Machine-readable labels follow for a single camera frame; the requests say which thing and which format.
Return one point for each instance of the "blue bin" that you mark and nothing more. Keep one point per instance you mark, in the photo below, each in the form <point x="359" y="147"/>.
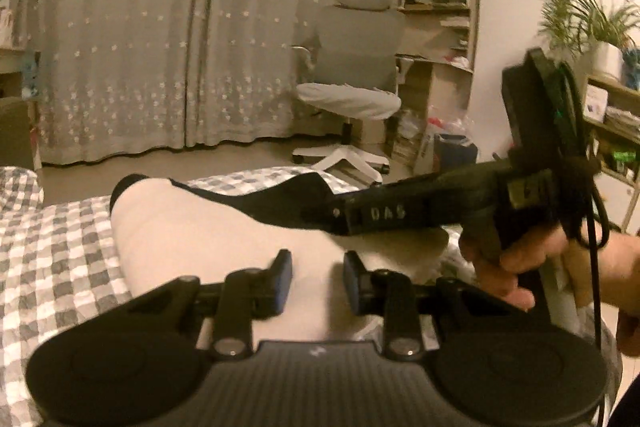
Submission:
<point x="457" y="154"/>

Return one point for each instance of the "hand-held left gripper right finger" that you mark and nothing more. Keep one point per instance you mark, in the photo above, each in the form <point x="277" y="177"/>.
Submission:
<point x="353" y="287"/>

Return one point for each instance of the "white plastic bag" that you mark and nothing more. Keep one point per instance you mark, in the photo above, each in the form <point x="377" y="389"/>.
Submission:
<point x="450" y="127"/>

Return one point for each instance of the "grey checkered bedsheet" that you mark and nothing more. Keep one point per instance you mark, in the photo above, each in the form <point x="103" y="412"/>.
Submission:
<point x="60" y="247"/>

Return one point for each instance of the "person's right hand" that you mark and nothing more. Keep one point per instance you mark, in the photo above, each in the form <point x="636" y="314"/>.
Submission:
<point x="520" y="263"/>

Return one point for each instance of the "person's right forearm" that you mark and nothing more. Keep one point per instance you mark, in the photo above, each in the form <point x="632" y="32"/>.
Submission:
<point x="617" y="272"/>

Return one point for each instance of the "dark olive bed frame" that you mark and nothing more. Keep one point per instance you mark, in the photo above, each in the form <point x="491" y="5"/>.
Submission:
<point x="15" y="132"/>

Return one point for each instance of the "potted green plant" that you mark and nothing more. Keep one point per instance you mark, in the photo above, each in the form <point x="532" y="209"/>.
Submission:
<point x="580" y="17"/>

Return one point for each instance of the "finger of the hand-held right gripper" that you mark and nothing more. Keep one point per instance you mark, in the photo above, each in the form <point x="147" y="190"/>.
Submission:
<point x="340" y="217"/>

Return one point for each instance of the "wooden storage shelf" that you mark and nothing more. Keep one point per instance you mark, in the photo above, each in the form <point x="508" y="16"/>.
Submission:
<point x="615" y="127"/>

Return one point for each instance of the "grey star-patterned curtain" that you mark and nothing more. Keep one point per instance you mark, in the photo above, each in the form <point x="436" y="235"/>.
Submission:
<point x="150" y="32"/>

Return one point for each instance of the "wooden desk shelf unit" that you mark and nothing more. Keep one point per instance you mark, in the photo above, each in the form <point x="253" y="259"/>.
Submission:
<point x="445" y="72"/>

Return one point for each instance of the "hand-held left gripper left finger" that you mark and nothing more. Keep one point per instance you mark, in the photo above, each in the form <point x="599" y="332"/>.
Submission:
<point x="282" y="279"/>

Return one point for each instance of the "white chair seat cushion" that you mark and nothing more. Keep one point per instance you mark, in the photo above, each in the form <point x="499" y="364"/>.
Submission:
<point x="350" y="99"/>

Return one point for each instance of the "white office chair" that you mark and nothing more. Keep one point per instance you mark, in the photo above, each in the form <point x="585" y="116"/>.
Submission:
<point x="355" y="47"/>

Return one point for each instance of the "white shirt with black trim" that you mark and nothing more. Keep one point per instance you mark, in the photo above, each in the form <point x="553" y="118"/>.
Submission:
<point x="200" y="232"/>

